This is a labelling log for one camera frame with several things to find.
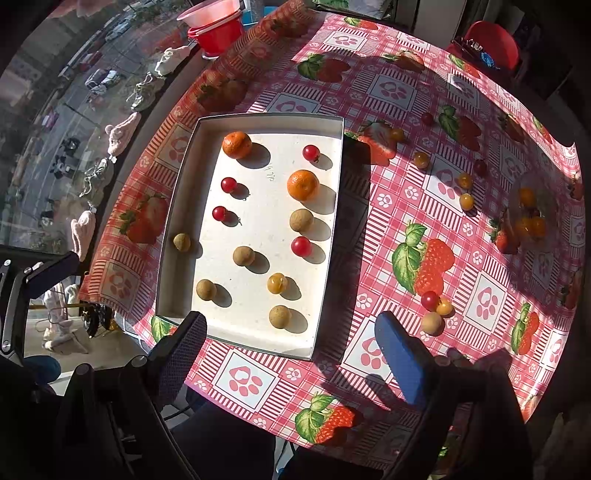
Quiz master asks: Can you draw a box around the red checked strawberry tablecloth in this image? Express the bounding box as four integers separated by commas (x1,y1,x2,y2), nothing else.
78,0,585,472

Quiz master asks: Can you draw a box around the pink plastic basin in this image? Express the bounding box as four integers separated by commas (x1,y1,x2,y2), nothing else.
176,0,244,28

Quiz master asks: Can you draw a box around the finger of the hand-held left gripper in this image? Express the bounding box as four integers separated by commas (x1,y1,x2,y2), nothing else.
23,251,82,299

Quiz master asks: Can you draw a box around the red plastic chair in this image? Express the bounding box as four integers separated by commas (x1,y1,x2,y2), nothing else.
455,21,522,72

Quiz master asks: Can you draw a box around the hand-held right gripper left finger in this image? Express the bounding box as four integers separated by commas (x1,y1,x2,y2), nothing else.
55,311,208,480

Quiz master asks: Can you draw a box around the large orange mandarin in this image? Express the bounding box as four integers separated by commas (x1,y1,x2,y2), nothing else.
287,169,320,201

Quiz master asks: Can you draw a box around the white plush slipper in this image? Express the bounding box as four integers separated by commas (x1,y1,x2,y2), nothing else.
154,45,191,77

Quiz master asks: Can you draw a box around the red plastic bucket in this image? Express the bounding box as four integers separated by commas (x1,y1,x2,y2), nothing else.
187,17,245,60

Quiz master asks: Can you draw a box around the grey laced shoe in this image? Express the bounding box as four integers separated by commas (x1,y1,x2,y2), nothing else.
127,73,166,112
78,157,115,208

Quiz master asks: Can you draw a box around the small orange mandarin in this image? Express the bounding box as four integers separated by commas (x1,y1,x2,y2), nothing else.
222,131,253,160

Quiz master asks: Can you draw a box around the pink plush slipper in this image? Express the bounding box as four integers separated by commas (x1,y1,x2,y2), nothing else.
104,112,142,158
70,210,98,263

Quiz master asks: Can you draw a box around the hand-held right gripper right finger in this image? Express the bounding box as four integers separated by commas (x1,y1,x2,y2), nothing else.
375,311,541,480

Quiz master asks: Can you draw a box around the clear glass bowl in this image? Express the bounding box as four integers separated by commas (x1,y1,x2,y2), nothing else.
505,171,562,252

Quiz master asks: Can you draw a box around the white cardboard tray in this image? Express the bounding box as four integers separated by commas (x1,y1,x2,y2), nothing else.
154,113,346,361

